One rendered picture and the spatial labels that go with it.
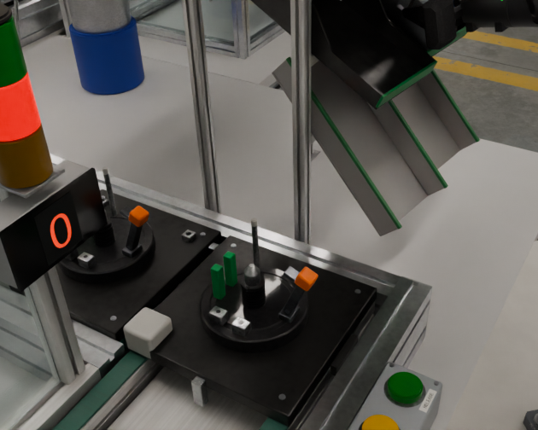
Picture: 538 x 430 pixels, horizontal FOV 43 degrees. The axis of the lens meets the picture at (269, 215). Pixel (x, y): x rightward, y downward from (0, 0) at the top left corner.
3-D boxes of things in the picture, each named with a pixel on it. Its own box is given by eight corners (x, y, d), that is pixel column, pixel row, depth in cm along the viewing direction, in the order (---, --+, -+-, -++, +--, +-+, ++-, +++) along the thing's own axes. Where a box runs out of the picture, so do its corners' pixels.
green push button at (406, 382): (426, 390, 81) (428, 379, 80) (413, 414, 79) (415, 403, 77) (394, 376, 83) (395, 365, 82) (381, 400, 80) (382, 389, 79)
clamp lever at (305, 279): (299, 309, 86) (319, 274, 81) (291, 319, 85) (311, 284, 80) (276, 292, 87) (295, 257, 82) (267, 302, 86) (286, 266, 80)
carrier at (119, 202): (222, 241, 105) (215, 172, 98) (117, 345, 89) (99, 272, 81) (103, 197, 116) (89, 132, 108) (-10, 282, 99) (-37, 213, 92)
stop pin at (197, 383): (208, 401, 84) (206, 380, 82) (203, 408, 83) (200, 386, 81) (199, 396, 85) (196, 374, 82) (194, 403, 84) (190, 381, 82)
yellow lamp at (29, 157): (64, 167, 65) (53, 122, 63) (25, 194, 62) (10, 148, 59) (27, 154, 68) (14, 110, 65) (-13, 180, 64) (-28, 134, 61)
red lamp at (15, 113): (53, 121, 62) (40, 72, 59) (10, 147, 59) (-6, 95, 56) (14, 109, 65) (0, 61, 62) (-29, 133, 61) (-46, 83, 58)
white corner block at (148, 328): (176, 339, 89) (172, 316, 87) (154, 363, 86) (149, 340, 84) (148, 326, 91) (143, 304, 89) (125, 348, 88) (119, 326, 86)
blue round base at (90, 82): (157, 74, 173) (149, 17, 164) (115, 101, 163) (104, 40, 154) (110, 62, 180) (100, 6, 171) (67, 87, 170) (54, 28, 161)
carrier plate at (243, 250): (377, 298, 94) (377, 287, 93) (289, 427, 78) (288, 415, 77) (230, 244, 104) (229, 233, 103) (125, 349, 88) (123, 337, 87)
